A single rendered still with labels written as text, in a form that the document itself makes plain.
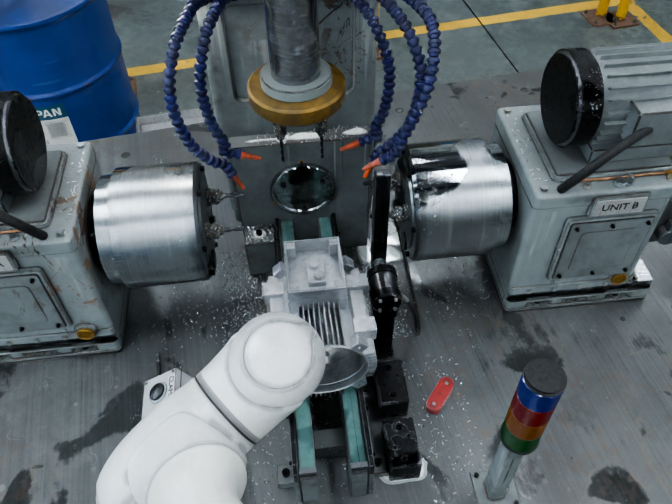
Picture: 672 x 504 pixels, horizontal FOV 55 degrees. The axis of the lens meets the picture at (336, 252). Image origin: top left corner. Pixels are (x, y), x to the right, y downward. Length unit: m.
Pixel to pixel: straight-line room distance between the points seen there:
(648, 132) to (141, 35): 3.34
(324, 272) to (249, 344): 0.51
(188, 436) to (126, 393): 0.78
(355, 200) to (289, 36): 0.52
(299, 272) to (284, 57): 0.37
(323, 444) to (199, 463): 0.64
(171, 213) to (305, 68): 0.38
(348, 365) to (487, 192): 0.43
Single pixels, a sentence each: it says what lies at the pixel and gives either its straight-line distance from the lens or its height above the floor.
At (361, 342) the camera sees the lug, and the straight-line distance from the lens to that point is 1.11.
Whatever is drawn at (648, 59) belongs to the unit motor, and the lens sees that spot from 1.35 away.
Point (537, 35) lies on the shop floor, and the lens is 4.13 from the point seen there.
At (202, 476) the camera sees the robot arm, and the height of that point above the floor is 1.41.
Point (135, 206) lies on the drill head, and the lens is 1.30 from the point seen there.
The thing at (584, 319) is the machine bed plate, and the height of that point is 0.80.
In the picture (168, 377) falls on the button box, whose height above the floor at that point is 1.08.
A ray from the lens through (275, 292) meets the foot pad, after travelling 1.20.
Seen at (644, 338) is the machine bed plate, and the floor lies 0.80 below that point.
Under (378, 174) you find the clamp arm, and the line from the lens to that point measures 1.15.
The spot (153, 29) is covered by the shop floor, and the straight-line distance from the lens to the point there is 4.23.
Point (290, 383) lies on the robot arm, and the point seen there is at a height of 1.45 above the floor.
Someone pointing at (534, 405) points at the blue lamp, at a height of 1.18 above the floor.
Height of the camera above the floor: 2.02
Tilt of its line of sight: 49 degrees down
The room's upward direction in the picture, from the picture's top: 1 degrees counter-clockwise
